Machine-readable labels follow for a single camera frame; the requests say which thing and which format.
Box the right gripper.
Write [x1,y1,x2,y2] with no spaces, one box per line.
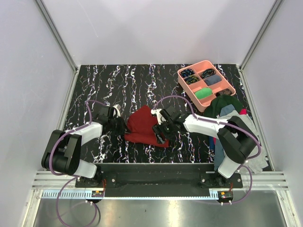
[151,119,178,145]

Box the red cloth napkin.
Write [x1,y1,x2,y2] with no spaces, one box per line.
[124,105,169,148]

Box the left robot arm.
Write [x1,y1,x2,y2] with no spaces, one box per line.
[41,105,127,187]

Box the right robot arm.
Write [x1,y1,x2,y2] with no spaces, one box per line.
[151,107,260,188]

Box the green rolled cloth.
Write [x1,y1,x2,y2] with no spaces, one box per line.
[195,87,213,99]

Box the dark green cloth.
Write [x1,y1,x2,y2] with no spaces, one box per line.
[203,95,243,118]

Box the pink compartment tray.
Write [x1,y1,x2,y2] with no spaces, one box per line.
[178,60,236,112]

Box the blue rolled cloth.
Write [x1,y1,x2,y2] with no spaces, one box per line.
[204,74,222,86]

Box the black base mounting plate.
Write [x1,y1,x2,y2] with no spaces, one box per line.
[75,163,243,200]

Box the magenta cloth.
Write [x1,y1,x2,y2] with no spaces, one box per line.
[239,109,247,115]

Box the grey cloth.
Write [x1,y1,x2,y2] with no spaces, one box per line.
[218,110,268,174]

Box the left aluminium frame post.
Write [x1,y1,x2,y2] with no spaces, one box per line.
[34,0,80,74]

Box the aluminium frame post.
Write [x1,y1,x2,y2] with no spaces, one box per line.
[34,0,80,74]
[239,0,285,71]

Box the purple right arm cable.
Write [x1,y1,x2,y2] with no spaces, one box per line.
[153,94,263,205]

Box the right aluminium frame post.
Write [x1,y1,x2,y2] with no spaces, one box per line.
[239,0,285,71]

